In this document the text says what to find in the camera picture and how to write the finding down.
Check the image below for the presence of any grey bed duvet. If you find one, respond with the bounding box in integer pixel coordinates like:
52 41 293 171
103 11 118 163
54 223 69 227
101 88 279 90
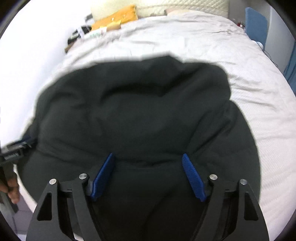
1 11 295 240

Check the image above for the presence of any person's left hand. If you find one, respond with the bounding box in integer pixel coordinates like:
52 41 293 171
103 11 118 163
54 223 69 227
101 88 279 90
1 172 20 204

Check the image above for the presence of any white brown bolster pillow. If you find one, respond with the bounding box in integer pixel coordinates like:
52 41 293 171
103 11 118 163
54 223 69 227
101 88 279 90
81 23 121 41

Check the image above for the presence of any yellow crown pillow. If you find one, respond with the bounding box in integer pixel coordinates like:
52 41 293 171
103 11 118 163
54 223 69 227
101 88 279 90
91 5 138 31

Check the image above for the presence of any black puffer jacket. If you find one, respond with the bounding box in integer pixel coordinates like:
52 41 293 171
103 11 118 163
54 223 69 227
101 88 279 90
18 56 260 240

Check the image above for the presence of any blue chair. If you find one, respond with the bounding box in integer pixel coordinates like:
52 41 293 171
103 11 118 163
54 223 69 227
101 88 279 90
245 7 268 47

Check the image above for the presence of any cardboard box nightstand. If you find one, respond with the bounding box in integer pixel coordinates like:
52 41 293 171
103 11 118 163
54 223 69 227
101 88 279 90
64 42 74 54

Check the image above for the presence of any black bag on nightstand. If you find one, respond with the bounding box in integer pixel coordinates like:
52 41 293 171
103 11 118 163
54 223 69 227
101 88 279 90
67 14 94 45

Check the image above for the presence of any cream quilted headboard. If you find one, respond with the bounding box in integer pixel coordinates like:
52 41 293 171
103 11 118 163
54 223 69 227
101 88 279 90
135 0 230 18

